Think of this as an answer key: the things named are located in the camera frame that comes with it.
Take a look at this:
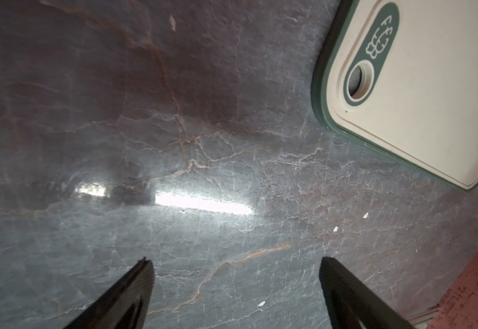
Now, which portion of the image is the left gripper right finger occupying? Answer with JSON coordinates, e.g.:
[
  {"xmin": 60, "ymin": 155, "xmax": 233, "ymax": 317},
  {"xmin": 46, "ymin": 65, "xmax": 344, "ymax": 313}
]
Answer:
[{"xmin": 319, "ymin": 257, "xmax": 413, "ymax": 328}]

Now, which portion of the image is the beige cutting board green rim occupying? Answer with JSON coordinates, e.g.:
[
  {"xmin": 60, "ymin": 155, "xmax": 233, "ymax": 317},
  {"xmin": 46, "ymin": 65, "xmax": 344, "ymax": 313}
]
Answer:
[{"xmin": 311, "ymin": 1, "xmax": 478, "ymax": 190}]

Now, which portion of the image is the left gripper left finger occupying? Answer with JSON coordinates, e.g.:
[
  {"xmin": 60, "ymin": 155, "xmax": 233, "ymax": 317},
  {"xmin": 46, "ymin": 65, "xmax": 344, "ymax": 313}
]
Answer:
[{"xmin": 65, "ymin": 258, "xmax": 155, "ymax": 329}]

